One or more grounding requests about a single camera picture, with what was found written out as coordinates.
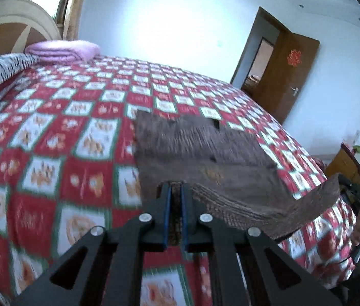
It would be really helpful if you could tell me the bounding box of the narrow yellow curtain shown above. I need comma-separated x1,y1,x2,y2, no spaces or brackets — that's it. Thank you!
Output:
63,0,86,40

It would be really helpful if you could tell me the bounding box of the wooden cabinet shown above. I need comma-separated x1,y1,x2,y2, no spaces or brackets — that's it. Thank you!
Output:
325,143,360,188

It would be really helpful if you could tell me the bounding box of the cream and brown headboard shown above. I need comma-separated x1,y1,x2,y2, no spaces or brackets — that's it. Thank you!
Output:
0,0,61,61

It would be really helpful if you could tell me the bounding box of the red checkered printed bedsheet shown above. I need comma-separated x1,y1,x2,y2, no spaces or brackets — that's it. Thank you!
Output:
0,54,359,306

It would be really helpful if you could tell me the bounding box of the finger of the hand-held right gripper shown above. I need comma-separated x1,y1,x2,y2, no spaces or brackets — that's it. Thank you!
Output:
339,174,360,200

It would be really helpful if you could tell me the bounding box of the brown knitted sweater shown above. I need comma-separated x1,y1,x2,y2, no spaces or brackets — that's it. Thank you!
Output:
133,110,340,246

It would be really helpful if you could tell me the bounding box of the folded pink blanket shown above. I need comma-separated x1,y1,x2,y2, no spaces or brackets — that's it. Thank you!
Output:
24,40,101,63

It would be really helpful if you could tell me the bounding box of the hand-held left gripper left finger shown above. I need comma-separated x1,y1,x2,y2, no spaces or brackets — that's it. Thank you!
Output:
9,183,171,306

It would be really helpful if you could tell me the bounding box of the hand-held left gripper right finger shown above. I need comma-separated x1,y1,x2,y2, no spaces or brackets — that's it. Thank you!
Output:
180,183,343,306

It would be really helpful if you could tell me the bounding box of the red door decoration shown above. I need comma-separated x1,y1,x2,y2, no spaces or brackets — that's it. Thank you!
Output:
287,49,302,67

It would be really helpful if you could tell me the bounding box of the brown wooden door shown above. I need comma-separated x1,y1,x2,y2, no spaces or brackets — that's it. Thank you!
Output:
252,27,321,125

